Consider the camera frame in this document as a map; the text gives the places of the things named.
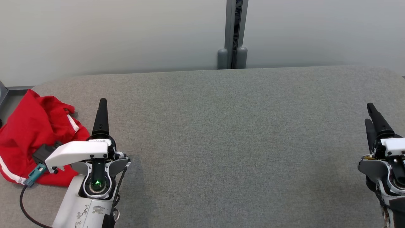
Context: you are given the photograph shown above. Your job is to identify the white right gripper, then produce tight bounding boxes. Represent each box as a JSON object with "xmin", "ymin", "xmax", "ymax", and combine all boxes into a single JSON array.
[{"xmin": 358, "ymin": 103, "xmax": 405, "ymax": 195}]

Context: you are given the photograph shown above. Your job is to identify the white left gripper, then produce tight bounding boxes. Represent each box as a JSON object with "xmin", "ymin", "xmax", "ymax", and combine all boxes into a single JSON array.
[{"xmin": 45, "ymin": 98, "xmax": 131, "ymax": 200}]

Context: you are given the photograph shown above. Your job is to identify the red shorts with white band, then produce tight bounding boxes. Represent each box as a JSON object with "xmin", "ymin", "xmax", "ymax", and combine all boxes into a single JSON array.
[{"xmin": 0, "ymin": 89, "xmax": 91, "ymax": 187}]

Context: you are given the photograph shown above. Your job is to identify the grey metal partition post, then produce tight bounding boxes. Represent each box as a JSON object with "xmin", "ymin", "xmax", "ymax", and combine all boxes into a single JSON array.
[{"xmin": 217, "ymin": 0, "xmax": 249, "ymax": 70}]

